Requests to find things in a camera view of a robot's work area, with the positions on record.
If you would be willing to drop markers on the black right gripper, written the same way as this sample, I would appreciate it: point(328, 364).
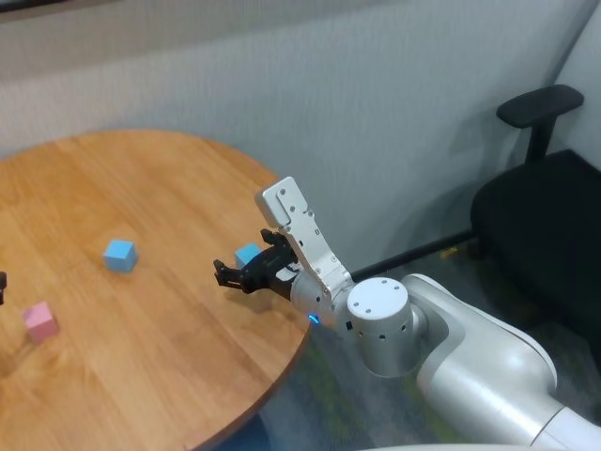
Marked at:
point(272, 272)

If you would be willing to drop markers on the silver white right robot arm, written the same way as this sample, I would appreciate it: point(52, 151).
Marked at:
point(469, 357)

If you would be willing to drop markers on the small yellow floor scrap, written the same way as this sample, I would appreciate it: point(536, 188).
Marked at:
point(448, 253)

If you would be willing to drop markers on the black partition base bar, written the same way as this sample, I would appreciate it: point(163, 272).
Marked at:
point(408, 256)

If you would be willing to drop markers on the dark table pedestal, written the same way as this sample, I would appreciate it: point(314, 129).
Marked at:
point(256, 437)

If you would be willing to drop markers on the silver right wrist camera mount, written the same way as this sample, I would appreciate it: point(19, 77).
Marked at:
point(300, 235)

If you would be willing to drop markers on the pink wooden cube block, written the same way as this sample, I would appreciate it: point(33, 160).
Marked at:
point(41, 321)

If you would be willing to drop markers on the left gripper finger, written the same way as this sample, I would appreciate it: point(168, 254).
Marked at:
point(3, 286)

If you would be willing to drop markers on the black office chair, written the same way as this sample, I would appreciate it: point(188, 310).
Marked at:
point(540, 221)

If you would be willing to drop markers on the blue wooden cube block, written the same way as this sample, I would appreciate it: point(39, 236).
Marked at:
point(244, 256)
point(119, 256)

